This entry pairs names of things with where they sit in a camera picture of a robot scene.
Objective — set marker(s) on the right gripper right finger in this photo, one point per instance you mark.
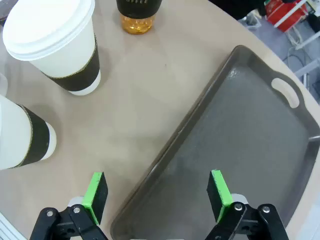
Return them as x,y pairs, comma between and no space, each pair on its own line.
220,195

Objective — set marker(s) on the white paper cup black sleeve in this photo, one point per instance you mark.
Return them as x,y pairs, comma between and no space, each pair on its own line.
22,140
57,45

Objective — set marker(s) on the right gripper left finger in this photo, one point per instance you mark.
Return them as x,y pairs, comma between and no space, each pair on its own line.
96,197

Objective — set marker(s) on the iced tea cup black sleeve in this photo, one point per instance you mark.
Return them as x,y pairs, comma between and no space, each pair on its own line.
136,15

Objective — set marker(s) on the red bag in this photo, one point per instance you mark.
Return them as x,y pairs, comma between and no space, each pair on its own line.
282,12

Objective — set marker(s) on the person in black cardigan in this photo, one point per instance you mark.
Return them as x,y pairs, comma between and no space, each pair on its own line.
235,6

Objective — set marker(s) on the dark brown serving tray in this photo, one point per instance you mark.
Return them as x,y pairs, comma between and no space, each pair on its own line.
237,140

